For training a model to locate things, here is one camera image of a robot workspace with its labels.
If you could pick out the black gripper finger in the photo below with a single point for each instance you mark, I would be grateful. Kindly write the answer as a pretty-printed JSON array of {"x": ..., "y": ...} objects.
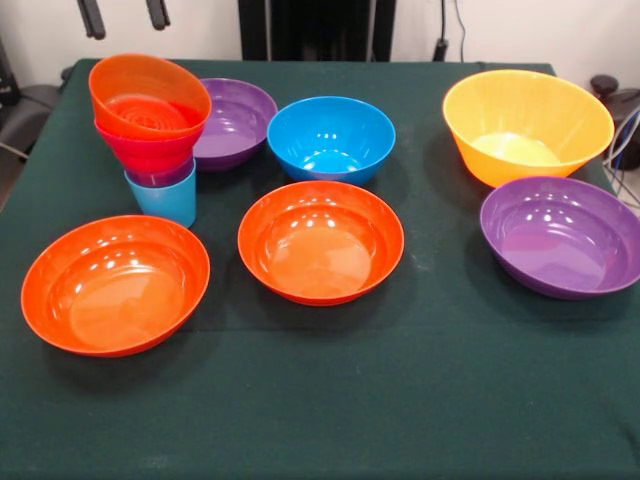
[
  {"x": 92, "y": 20},
  {"x": 159, "y": 14}
]

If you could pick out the small deep orange bowl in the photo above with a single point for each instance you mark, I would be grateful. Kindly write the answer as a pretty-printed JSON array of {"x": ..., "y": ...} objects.
[{"x": 130, "y": 80}]

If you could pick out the purple plastic bowl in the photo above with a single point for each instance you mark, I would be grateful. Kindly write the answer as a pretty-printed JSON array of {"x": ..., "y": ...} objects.
[
  {"x": 560, "y": 240},
  {"x": 240, "y": 120}
]

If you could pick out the pink plastic bowl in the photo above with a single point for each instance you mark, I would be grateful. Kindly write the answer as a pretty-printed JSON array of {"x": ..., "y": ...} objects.
[{"x": 150, "y": 150}]

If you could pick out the purple plastic cup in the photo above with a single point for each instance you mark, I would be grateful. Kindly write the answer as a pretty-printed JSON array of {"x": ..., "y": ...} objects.
[{"x": 160, "y": 177}]

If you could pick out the blue plastic cup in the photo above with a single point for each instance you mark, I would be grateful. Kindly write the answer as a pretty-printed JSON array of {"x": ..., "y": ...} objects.
[{"x": 165, "y": 202}]

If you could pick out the blue plastic bowl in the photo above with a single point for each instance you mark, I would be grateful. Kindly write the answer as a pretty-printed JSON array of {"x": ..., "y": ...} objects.
[{"x": 330, "y": 135}]

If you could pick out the wide red-orange bowl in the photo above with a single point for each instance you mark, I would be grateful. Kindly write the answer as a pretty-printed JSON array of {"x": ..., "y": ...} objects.
[
  {"x": 320, "y": 250},
  {"x": 115, "y": 295}
]

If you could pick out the large yellow-orange bowl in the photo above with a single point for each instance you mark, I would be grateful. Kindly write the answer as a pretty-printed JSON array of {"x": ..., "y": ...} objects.
[{"x": 525, "y": 110}]

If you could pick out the dark green tablecloth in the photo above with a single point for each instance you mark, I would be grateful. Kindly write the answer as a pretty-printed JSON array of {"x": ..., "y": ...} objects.
[{"x": 300, "y": 375}]

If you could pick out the black office chair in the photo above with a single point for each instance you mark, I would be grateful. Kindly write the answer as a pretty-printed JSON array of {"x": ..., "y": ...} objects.
[{"x": 625, "y": 100}]

